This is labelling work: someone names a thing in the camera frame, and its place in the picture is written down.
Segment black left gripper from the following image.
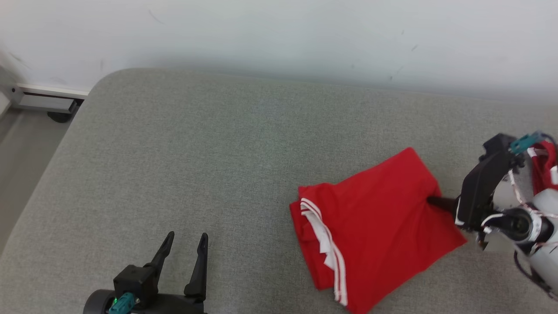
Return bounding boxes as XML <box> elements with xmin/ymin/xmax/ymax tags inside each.
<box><xmin>83</xmin><ymin>232</ymin><xmax>209</xmax><ymax>314</ymax></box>

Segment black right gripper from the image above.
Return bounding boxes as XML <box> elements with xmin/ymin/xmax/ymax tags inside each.
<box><xmin>426</xmin><ymin>150</ymin><xmax>517</xmax><ymax>229</ymax></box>

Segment red Bulls 23 jersey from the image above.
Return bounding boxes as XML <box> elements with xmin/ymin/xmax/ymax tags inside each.
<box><xmin>290</xmin><ymin>147</ymin><xmax>468</xmax><ymax>314</ymax></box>

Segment red shorts with white stripe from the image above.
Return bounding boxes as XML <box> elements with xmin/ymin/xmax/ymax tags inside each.
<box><xmin>529</xmin><ymin>140</ymin><xmax>558</xmax><ymax>195</ymax></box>

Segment teal left camera connector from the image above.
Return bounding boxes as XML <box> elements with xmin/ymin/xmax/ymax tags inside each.
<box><xmin>108</xmin><ymin>293</ymin><xmax>138</xmax><ymax>314</ymax></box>

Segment teal camera connector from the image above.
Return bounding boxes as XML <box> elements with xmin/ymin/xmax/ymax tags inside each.
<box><xmin>108</xmin><ymin>293</ymin><xmax>138</xmax><ymax>314</ymax></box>
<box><xmin>509</xmin><ymin>132</ymin><xmax>545</xmax><ymax>154</ymax></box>

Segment twisted red white wire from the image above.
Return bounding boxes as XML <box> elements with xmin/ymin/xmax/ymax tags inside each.
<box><xmin>507</xmin><ymin>169</ymin><xmax>558</xmax><ymax>219</ymax></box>

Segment teal right camera connector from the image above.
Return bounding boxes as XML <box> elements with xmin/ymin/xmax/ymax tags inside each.
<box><xmin>509</xmin><ymin>132</ymin><xmax>545</xmax><ymax>154</ymax></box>

